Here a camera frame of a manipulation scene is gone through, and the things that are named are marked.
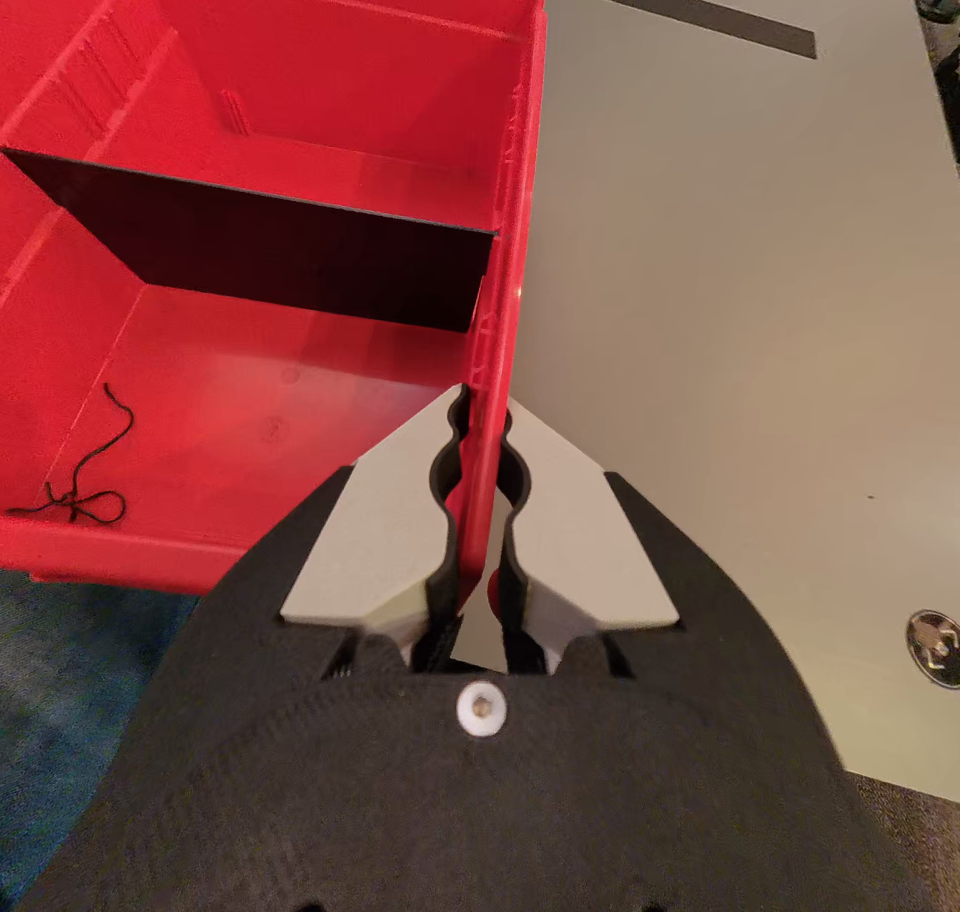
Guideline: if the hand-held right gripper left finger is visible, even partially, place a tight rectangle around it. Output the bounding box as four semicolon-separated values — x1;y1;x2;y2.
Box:
281;388;466;636

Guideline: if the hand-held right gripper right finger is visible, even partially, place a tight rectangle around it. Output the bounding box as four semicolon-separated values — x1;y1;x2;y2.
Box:
498;398;684;640

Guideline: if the red plastic bin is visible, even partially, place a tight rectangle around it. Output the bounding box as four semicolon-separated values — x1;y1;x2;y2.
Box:
0;0;552;666

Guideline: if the black plastic bin divider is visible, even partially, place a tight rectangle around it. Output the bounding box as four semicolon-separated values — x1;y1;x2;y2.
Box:
0;148;498;333

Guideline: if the person's blue jeans leg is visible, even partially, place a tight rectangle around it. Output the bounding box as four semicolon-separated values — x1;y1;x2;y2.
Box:
0;571;199;906

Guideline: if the round metal desk grommet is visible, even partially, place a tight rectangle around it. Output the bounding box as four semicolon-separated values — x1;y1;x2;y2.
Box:
906;608;960;688

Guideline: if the thin black string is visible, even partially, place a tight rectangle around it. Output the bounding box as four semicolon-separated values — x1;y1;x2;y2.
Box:
5;383;138;525

